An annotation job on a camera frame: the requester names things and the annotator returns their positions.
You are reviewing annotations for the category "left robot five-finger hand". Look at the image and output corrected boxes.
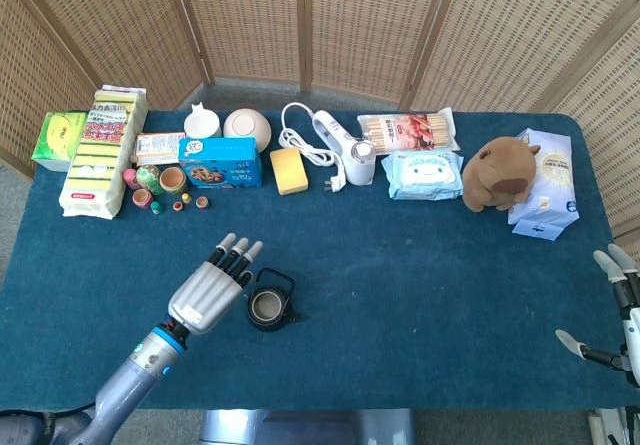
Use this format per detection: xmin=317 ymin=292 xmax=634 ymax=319
xmin=166 ymin=232 xmax=265 ymax=337

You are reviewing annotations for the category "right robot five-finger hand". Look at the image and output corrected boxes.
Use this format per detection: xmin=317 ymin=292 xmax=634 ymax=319
xmin=554 ymin=243 xmax=640 ymax=387

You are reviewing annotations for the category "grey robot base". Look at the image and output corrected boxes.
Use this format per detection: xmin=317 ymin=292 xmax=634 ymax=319
xmin=199 ymin=408 xmax=417 ymax=445

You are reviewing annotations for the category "black cast iron teapot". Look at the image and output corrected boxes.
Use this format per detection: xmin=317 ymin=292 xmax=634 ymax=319
xmin=245 ymin=266 xmax=302 ymax=333

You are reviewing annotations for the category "large green nesting doll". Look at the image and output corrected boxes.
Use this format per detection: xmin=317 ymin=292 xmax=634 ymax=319
xmin=135 ymin=164 xmax=164 ymax=197

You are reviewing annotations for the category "blue cookie box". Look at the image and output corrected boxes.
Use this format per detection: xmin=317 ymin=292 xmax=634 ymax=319
xmin=178 ymin=136 xmax=263 ymax=190

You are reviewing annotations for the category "yellow sponge block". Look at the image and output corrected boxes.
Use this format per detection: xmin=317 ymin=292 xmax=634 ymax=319
xmin=269 ymin=146 xmax=310 ymax=197

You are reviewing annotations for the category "small beige orange carton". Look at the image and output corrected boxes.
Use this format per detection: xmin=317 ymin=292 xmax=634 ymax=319
xmin=135 ymin=131 xmax=188 ymax=168

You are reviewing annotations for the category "pale blue white bag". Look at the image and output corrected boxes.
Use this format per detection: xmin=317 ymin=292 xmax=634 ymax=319
xmin=506 ymin=127 xmax=582 ymax=241

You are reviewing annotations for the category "yellow sponge multipack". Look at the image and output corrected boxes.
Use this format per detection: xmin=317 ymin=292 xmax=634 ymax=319
xmin=58 ymin=83 xmax=150 ymax=221

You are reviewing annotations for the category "white cat ear cup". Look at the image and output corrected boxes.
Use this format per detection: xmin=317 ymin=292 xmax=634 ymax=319
xmin=182 ymin=102 xmax=223 ymax=141

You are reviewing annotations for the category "beige round bowl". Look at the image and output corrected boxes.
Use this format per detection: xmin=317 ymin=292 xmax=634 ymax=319
xmin=222 ymin=107 xmax=273 ymax=154

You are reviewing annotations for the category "dark blue tablecloth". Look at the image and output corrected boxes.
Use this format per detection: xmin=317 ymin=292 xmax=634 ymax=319
xmin=0 ymin=109 xmax=622 ymax=412

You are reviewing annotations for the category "white handheld appliance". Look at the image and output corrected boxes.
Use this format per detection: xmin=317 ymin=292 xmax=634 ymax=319
xmin=311 ymin=109 xmax=377 ymax=187

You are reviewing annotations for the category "brown capybara plush toy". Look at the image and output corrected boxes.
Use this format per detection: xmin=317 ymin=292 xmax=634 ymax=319
xmin=460 ymin=135 xmax=543 ymax=213

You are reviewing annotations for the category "green tissue box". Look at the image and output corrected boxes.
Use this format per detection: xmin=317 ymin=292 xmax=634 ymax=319
xmin=30 ymin=110 xmax=89 ymax=173

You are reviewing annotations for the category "light blue wet wipes pack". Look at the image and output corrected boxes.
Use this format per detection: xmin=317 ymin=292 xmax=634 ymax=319
xmin=380 ymin=148 xmax=465 ymax=202

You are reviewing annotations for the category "bamboo skewer pack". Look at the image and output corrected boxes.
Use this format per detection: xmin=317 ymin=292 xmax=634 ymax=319
xmin=356 ymin=107 xmax=461 ymax=157

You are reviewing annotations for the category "woven bamboo folding screen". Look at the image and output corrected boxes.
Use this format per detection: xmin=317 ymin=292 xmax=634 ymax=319
xmin=0 ymin=0 xmax=640 ymax=286

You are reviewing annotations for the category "white post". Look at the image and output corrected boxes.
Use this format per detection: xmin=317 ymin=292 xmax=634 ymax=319
xmin=586 ymin=408 xmax=610 ymax=445

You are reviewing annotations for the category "white power cable with plug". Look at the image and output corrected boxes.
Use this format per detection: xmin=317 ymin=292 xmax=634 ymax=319
xmin=277 ymin=102 xmax=348 ymax=194

